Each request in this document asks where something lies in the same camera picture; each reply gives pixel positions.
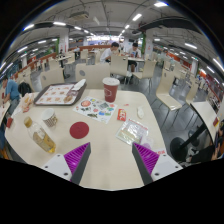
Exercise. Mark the small red sauce packet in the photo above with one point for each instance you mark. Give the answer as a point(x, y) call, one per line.
point(121, 115)

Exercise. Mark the flat round red coaster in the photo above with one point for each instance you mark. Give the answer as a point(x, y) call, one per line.
point(79, 130)

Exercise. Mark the small white packet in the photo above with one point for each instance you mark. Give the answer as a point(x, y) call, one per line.
point(140, 112)

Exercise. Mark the clear yellow-capped drink bottle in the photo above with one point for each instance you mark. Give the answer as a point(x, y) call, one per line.
point(41, 136)

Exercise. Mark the ceiling air conditioner unit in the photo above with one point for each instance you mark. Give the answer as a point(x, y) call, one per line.
point(79, 15)

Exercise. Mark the beige neighbouring table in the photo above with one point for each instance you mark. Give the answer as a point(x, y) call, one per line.
point(205, 115)

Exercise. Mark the beige plastic chair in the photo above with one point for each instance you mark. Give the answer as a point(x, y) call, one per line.
point(146, 68)
point(165, 86)
point(93, 76)
point(52, 78)

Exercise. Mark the brown tray with paper liner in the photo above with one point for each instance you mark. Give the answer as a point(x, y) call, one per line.
point(56, 95)

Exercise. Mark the red paper cup white lid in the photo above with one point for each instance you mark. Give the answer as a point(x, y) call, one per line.
point(110, 90)

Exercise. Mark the clear plastic bag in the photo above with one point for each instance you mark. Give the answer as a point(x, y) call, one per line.
point(131, 131)

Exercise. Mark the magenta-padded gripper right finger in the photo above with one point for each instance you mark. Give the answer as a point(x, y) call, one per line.
point(146, 159)

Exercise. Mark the plastic bag with food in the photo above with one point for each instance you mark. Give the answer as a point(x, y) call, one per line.
point(26, 101)

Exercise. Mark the colourful sticker sheet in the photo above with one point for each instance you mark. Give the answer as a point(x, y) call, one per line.
point(96, 109)

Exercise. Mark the person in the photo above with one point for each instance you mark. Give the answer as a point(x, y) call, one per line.
point(220, 141)
point(107, 53)
point(134, 51)
point(11, 91)

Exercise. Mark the black backpack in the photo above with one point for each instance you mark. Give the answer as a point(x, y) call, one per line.
point(25, 89)

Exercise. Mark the white red-printed table notice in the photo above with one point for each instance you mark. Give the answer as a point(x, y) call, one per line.
point(161, 151)

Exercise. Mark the white crumpled napkin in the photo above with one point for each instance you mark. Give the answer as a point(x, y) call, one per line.
point(79, 84)

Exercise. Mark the small red box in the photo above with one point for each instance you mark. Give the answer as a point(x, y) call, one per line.
point(9, 122)

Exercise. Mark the ceiling lights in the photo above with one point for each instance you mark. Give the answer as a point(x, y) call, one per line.
point(136, 16)

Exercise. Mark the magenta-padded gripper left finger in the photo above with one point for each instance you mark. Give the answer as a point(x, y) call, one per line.
point(78, 159)

